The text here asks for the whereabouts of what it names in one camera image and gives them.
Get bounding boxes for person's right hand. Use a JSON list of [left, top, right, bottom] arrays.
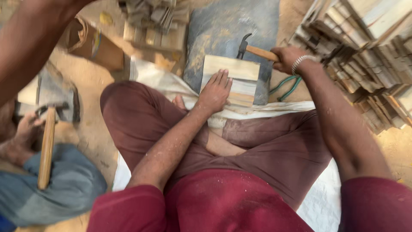
[[270, 45, 308, 75]]

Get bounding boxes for person's left hand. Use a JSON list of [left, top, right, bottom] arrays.
[[195, 69, 233, 114]]

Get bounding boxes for claw hammer with wooden handle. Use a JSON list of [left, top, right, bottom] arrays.
[[236, 33, 280, 62]]

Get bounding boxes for nailed wooden board panel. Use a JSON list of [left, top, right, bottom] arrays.
[[200, 54, 261, 108]]

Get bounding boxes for grey stone slab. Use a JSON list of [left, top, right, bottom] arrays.
[[183, 0, 280, 106]]

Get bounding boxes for large pile of wooden slats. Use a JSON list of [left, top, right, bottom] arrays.
[[287, 0, 412, 135]]

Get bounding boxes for person's maroon trousers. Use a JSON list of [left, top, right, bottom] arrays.
[[100, 81, 333, 211]]

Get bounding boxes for white woven sack mat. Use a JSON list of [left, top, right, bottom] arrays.
[[112, 57, 342, 232]]

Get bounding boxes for small heap of wooden pieces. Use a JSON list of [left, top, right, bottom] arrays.
[[118, 0, 191, 54]]

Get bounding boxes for person's red shirt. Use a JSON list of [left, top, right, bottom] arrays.
[[86, 168, 412, 232]]

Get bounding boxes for yellow scrap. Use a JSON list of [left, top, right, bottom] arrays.
[[99, 12, 114, 26]]

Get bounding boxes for brown cardboard box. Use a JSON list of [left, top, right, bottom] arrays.
[[65, 16, 125, 72]]

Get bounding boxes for small grey stone block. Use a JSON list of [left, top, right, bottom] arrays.
[[15, 64, 81, 124]]

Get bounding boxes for silver beaded bracelet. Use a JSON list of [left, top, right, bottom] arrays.
[[291, 55, 318, 75]]

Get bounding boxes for green-handled pliers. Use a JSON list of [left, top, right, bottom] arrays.
[[269, 75, 303, 102]]

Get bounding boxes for hammer with pale wooden handle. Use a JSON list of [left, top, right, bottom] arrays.
[[35, 102, 70, 190]]

